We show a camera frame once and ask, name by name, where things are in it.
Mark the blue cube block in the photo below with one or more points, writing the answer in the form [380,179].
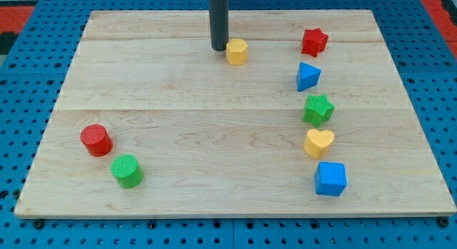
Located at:
[330,178]

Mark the yellow hexagon block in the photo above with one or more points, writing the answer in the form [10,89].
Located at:
[237,52]

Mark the green cylinder block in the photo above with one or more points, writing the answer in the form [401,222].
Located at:
[126,170]

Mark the light wooden board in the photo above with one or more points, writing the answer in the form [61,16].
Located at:
[220,141]

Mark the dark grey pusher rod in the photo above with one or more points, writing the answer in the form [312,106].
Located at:
[219,24]

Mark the red star block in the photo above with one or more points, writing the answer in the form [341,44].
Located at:
[313,42]

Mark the red cylinder block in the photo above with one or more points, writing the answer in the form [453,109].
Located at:
[96,140]

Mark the yellow heart block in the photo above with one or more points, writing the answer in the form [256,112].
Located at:
[317,143]

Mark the green star block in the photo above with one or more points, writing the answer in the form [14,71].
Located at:
[317,110]

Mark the blue triangle block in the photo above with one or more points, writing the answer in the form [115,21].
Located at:
[307,76]

